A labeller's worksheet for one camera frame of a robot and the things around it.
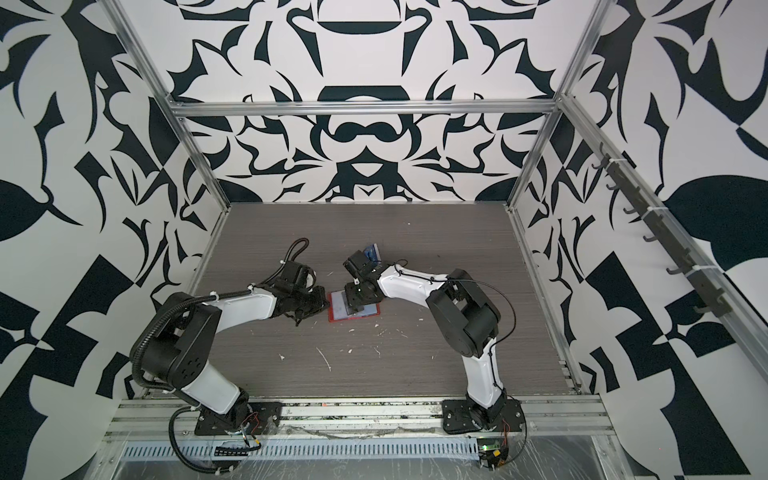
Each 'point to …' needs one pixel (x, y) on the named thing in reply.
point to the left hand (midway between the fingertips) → (332, 298)
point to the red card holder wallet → (338, 308)
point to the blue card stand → (371, 255)
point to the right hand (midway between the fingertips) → (356, 295)
